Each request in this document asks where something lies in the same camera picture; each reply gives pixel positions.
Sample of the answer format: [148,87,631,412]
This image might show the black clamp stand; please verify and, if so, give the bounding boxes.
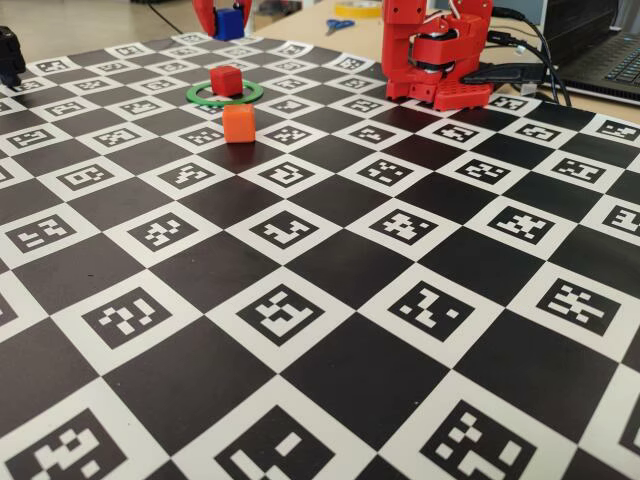
[0,24,27,91]

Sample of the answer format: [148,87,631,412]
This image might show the green ring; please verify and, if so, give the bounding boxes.
[185,79,265,107]

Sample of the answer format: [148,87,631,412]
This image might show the red cube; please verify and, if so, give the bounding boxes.
[208,64,242,97]

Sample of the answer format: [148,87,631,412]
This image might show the black white marker checkerboard mat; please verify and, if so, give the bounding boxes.
[0,29,640,480]

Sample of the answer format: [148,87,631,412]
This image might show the black laptop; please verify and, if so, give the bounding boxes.
[542,0,640,104]

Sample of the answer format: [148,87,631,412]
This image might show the orange cube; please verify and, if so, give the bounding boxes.
[222,103,257,145]

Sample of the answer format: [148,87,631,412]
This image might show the blue handled scissors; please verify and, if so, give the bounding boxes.
[324,17,356,37]

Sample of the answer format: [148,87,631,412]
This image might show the black cable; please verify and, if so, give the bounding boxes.
[487,7,574,107]

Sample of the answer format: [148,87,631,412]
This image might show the yellow tape roll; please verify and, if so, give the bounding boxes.
[334,0,382,17]

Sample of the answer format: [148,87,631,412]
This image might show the blue cube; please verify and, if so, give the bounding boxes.
[212,7,246,41]

